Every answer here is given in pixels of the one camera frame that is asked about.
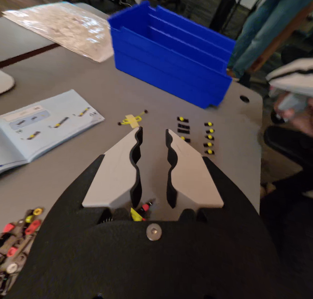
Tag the person's right hand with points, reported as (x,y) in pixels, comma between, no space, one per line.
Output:
(300,120)

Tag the blue plastic bin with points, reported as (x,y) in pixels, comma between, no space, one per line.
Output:
(171,66)

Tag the white rounded stand base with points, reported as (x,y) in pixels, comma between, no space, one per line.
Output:
(6,82)

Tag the black lego plate yellow stud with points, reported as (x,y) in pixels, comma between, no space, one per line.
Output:
(186,139)
(183,119)

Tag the yellow red lego model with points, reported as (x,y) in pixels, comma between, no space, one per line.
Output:
(136,215)

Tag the lego instruction booklet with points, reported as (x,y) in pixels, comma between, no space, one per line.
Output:
(49,137)

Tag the black post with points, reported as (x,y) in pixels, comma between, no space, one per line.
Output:
(226,7)

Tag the pile of loose lego pieces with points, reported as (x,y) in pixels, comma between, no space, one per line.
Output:
(17,237)

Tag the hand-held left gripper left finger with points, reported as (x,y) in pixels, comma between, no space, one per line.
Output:
(112,176)

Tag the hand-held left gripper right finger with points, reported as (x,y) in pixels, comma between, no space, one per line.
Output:
(193,179)

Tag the person's dark clothing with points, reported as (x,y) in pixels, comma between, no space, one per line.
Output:
(293,193)

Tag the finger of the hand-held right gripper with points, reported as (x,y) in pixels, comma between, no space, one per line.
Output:
(298,65)
(300,83)

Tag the clear plastic bag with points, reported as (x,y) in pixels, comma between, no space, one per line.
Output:
(61,27)

